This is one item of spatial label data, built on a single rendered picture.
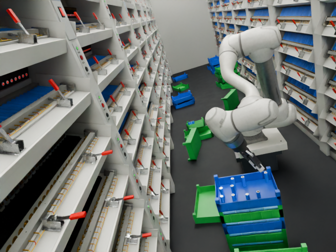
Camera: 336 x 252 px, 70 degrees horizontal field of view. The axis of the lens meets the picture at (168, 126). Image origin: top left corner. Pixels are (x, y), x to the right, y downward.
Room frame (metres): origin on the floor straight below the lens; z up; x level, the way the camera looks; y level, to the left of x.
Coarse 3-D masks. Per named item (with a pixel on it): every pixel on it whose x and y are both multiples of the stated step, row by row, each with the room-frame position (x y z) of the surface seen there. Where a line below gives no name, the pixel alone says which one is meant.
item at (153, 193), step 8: (152, 152) 1.58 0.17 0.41; (152, 160) 1.43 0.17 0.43; (160, 160) 1.55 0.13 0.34; (152, 168) 1.42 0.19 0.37; (160, 168) 1.45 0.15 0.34; (152, 176) 1.35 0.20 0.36; (160, 176) 1.36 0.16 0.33; (152, 184) 1.28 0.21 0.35; (152, 192) 1.20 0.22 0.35; (152, 200) 1.13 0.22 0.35; (152, 208) 1.07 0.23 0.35
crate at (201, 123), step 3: (201, 117) 2.64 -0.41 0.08; (198, 120) 2.65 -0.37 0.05; (201, 120) 2.64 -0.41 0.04; (186, 123) 2.40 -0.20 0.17; (195, 123) 2.38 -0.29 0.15; (198, 123) 2.37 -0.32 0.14; (201, 123) 2.36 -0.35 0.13; (204, 123) 2.36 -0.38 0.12; (189, 126) 2.39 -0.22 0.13; (192, 126) 2.38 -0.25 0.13; (195, 126) 2.37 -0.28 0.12; (198, 126) 2.36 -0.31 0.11; (201, 126) 2.36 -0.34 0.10
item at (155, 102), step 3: (150, 99) 2.27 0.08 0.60; (153, 99) 2.27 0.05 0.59; (150, 102) 2.26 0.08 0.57; (153, 102) 2.27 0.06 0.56; (156, 102) 2.27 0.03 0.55; (156, 105) 2.24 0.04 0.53; (153, 108) 2.16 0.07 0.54; (153, 111) 2.08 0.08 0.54; (156, 111) 2.08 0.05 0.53; (153, 114) 2.01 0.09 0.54; (156, 114) 2.01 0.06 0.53; (153, 117) 1.94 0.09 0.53; (156, 117) 1.97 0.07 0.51; (153, 123) 1.81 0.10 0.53; (153, 126) 1.67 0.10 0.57
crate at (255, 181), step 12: (216, 180) 1.09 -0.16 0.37; (228, 180) 1.08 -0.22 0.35; (240, 180) 1.07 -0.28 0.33; (252, 180) 1.05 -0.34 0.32; (264, 180) 1.02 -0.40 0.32; (216, 192) 1.01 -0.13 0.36; (228, 192) 1.02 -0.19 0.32; (240, 192) 0.99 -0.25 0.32; (252, 192) 0.96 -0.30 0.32; (264, 192) 0.94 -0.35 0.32; (276, 192) 0.84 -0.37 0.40; (216, 204) 0.92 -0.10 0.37; (228, 204) 0.90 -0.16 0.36; (240, 204) 0.88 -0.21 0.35; (252, 204) 0.87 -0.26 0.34; (264, 204) 0.85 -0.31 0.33; (276, 204) 0.84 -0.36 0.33
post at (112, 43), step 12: (72, 0) 1.60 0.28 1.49; (84, 0) 1.59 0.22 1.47; (84, 12) 1.59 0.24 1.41; (96, 12) 1.59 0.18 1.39; (96, 48) 1.60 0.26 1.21; (108, 48) 1.59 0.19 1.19; (120, 48) 1.59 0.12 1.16; (120, 72) 1.59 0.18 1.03; (144, 120) 1.58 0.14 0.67; (156, 144) 1.58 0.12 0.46
